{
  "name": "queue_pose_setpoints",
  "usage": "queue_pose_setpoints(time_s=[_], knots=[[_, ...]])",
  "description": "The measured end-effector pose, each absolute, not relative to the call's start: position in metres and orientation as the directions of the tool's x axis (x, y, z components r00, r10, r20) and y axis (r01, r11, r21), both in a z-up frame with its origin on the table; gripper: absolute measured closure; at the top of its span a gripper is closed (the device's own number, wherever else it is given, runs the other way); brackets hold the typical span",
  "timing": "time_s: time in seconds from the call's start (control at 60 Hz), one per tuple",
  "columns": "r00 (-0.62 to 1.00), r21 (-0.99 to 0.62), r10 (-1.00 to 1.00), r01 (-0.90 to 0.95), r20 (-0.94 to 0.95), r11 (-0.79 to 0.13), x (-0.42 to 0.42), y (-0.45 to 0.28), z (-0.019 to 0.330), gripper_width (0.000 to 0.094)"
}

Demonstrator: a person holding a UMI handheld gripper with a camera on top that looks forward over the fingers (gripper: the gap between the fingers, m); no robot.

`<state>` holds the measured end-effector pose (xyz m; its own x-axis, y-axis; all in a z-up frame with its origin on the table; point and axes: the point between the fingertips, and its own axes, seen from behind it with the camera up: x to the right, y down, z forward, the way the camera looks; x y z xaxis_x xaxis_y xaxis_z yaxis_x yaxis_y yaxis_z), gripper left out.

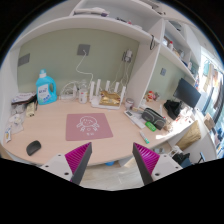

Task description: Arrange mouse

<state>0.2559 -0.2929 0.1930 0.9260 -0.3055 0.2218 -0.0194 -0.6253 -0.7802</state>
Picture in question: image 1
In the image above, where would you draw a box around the white remote control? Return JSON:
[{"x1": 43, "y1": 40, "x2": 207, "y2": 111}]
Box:
[{"x1": 124, "y1": 111, "x2": 145, "y2": 129}]

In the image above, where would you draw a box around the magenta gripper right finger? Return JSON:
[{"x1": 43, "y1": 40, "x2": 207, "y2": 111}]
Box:
[{"x1": 132, "y1": 143, "x2": 160, "y2": 185}]

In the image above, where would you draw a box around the black computer mouse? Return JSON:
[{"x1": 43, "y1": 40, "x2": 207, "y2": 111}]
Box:
[{"x1": 26, "y1": 140, "x2": 41, "y2": 156}]

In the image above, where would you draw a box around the green small box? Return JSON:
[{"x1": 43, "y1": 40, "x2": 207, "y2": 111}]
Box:
[{"x1": 145, "y1": 122, "x2": 156, "y2": 132}]

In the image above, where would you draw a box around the pink mouse pad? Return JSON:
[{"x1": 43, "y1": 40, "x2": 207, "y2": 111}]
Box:
[{"x1": 66, "y1": 113, "x2": 113, "y2": 141}]

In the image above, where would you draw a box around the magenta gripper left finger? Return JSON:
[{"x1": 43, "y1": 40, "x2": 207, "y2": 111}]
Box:
[{"x1": 65, "y1": 142, "x2": 92, "y2": 185}]

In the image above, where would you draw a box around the black computer monitor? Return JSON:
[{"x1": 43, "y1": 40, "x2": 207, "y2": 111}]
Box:
[{"x1": 173, "y1": 78, "x2": 201, "y2": 108}]

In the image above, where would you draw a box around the gold foil packet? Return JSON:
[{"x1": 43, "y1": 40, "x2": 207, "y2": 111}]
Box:
[{"x1": 99, "y1": 91, "x2": 120, "y2": 106}]

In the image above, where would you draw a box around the white small bottle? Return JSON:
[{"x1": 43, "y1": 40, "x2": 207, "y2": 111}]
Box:
[{"x1": 79, "y1": 84, "x2": 88, "y2": 104}]

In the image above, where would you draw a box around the white wifi router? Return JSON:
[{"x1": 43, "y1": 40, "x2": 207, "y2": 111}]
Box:
[{"x1": 89, "y1": 79, "x2": 126, "y2": 110}]

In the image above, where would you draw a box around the grey wall socket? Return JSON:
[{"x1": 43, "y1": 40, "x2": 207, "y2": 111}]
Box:
[{"x1": 77, "y1": 44, "x2": 90, "y2": 56}]

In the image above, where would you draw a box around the white wall shelf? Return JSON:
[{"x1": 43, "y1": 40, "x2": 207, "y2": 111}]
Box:
[{"x1": 9, "y1": 0, "x2": 201, "y2": 101}]

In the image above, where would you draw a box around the blue detergent bottle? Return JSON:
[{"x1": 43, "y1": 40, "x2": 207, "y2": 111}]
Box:
[{"x1": 36, "y1": 69, "x2": 57, "y2": 105}]

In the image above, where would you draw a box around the white charger cable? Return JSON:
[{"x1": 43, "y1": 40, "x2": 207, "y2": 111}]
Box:
[{"x1": 75, "y1": 50, "x2": 95, "y2": 88}]

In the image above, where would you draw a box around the snack packets pile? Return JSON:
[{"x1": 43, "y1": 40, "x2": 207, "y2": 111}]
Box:
[{"x1": 5, "y1": 92, "x2": 36, "y2": 143}]

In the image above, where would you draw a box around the white power strip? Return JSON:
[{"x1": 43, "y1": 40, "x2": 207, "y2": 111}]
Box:
[{"x1": 59, "y1": 93, "x2": 76, "y2": 100}]

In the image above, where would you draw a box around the black bag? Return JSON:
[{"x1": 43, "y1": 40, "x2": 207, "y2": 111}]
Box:
[{"x1": 164, "y1": 100, "x2": 182, "y2": 120}]

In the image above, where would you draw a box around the green marker pen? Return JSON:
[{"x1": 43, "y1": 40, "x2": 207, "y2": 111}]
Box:
[{"x1": 139, "y1": 131, "x2": 150, "y2": 144}]

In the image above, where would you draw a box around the black pencil case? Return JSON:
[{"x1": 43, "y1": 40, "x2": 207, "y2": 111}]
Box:
[{"x1": 142, "y1": 108, "x2": 166, "y2": 130}]

